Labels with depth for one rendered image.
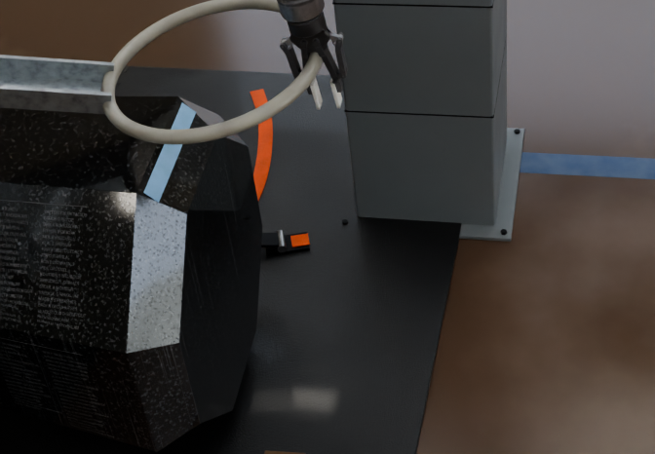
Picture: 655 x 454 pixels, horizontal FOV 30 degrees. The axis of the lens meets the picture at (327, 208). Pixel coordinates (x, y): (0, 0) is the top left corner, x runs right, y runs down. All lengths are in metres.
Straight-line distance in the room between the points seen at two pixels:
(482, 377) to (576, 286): 0.40
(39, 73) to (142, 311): 0.56
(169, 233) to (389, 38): 0.90
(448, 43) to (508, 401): 0.91
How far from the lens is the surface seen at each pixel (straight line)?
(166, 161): 2.62
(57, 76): 2.70
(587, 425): 3.04
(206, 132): 2.41
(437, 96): 3.23
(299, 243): 3.47
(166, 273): 2.55
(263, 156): 3.80
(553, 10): 4.40
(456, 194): 3.43
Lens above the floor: 2.39
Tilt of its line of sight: 41 degrees down
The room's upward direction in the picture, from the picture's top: 7 degrees counter-clockwise
